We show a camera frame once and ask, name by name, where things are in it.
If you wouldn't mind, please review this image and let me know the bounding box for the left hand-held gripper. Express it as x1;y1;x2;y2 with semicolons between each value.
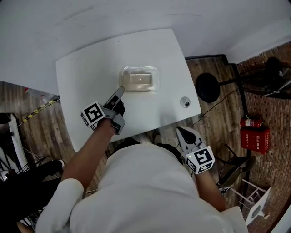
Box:
80;87;126;135

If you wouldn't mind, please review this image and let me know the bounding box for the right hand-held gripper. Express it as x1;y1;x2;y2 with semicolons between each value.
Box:
176;127;216;175

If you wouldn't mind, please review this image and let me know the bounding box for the clear plastic rectangular tray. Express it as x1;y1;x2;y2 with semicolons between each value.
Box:
121;68;157;93

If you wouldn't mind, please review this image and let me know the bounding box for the person's right forearm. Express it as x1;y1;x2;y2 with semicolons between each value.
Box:
192;169;227;212

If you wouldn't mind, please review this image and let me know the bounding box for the person's left forearm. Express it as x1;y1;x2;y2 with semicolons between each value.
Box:
60;118;115;199

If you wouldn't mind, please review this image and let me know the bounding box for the white table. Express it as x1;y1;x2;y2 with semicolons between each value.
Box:
55;28;202;152

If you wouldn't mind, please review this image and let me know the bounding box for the dark round wicker chair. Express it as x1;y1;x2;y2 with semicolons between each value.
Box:
214;143;257;189

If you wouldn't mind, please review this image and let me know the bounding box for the red fire extinguisher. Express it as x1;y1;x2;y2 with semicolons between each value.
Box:
240;114;264;128

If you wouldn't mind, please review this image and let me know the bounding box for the red fire extinguisher box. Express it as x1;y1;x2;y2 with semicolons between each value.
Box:
240;126;271;156

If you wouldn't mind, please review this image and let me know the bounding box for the person's white shirt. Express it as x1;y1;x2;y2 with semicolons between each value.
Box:
36;143;249;233

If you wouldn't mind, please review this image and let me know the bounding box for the white power strip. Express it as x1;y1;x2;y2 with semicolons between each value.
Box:
9;113;30;170

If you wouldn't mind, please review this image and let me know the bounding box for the black floor cable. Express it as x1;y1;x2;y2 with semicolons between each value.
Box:
190;88;240;128

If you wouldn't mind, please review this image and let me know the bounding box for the yellow black striped cable cover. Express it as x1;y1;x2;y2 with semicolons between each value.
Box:
22;99;60;123

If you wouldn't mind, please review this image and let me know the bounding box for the white metal frame rack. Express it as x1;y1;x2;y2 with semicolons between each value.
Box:
231;178;273;227

